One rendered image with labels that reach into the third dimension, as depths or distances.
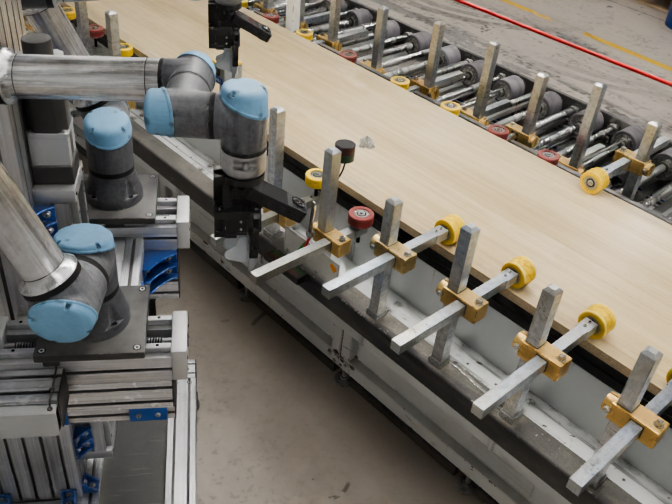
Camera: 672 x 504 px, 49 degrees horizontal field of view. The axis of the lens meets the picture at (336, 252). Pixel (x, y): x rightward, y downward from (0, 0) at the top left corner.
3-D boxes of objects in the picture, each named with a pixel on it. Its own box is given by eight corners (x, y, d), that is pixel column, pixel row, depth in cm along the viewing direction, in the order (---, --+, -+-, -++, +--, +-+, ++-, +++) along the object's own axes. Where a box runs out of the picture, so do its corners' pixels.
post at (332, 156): (320, 284, 237) (332, 152, 208) (312, 279, 239) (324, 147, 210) (328, 280, 239) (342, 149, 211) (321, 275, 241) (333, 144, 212)
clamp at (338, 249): (337, 258, 223) (339, 245, 220) (308, 237, 231) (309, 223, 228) (351, 252, 227) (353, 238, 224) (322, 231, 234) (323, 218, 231)
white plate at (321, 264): (336, 291, 230) (338, 265, 224) (282, 250, 244) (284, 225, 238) (337, 290, 230) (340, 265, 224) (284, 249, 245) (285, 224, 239)
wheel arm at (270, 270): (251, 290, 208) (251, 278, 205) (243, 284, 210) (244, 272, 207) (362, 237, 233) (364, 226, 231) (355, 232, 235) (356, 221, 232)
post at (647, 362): (589, 498, 182) (657, 358, 153) (577, 489, 184) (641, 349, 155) (597, 490, 184) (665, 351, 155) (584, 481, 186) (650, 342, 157)
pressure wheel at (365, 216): (357, 252, 231) (361, 222, 224) (339, 240, 235) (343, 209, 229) (375, 243, 236) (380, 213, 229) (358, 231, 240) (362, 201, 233)
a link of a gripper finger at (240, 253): (223, 269, 138) (223, 228, 132) (256, 268, 139) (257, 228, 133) (224, 280, 135) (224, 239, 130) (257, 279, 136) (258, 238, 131)
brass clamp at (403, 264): (401, 275, 203) (403, 261, 200) (366, 251, 211) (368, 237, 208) (416, 267, 207) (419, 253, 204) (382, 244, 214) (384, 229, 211)
